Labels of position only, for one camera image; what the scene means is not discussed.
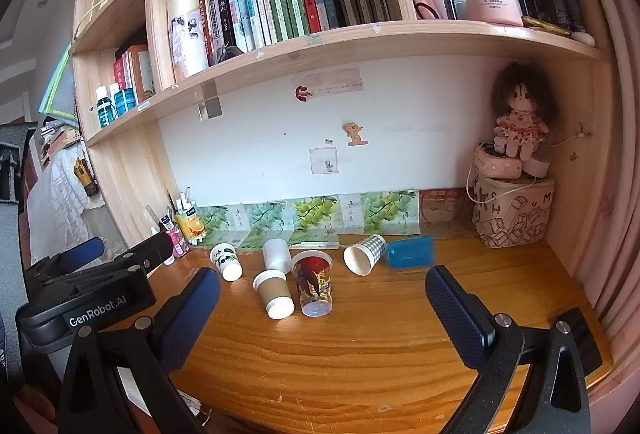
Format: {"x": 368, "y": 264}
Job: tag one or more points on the brown paper cup white rim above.
{"x": 272, "y": 295}

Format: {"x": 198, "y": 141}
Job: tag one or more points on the clear cup red print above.
{"x": 314, "y": 284}

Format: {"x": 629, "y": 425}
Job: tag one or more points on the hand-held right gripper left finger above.
{"x": 192, "y": 314}

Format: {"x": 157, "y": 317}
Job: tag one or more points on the green grape print box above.
{"x": 390, "y": 211}
{"x": 316, "y": 213}

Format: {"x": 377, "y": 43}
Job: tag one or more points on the pink small bottle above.
{"x": 178, "y": 241}

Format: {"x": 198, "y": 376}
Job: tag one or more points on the white translucent plastic cup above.
{"x": 276, "y": 255}

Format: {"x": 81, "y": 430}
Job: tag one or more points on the yellow hanging toy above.
{"x": 85, "y": 176}

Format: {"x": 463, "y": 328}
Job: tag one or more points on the gold foil packet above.
{"x": 547, "y": 26}

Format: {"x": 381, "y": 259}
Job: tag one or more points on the clear orange patterned box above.
{"x": 442, "y": 209}

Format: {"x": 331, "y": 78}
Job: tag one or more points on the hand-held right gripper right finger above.
{"x": 457, "y": 314}

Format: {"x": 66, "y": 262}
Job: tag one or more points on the white quilted bedding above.
{"x": 55, "y": 199}

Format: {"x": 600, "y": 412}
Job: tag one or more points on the brown haired rag doll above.
{"x": 522, "y": 114}

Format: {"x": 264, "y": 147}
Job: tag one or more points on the green leaf print box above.
{"x": 270, "y": 216}
{"x": 222, "y": 220}

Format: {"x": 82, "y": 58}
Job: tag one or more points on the white panda print paper cup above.
{"x": 225, "y": 259}

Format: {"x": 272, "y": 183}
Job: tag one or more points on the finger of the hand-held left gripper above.
{"x": 150, "y": 250}
{"x": 82, "y": 250}

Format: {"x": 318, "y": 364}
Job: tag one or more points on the red wall sticker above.
{"x": 301, "y": 93}

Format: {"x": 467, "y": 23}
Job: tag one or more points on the printed fabric basket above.
{"x": 515, "y": 214}

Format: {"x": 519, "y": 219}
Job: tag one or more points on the wooden bookshelf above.
{"x": 325, "y": 45}

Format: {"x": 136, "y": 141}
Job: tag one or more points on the row of red books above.
{"x": 129, "y": 72}

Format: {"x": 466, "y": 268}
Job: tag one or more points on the small mirror tiles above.
{"x": 210, "y": 108}

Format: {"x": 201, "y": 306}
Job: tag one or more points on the white jar pink base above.
{"x": 492, "y": 4}

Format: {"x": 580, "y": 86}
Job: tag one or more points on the printed white cylinder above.
{"x": 187, "y": 37}

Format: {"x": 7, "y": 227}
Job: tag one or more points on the pink square wall sticker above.
{"x": 324, "y": 162}

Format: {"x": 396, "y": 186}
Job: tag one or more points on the pink round box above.
{"x": 499, "y": 165}

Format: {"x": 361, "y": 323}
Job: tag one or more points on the green framed board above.
{"x": 57, "y": 87}

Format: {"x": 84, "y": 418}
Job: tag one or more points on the checkered paper cup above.
{"x": 366, "y": 253}

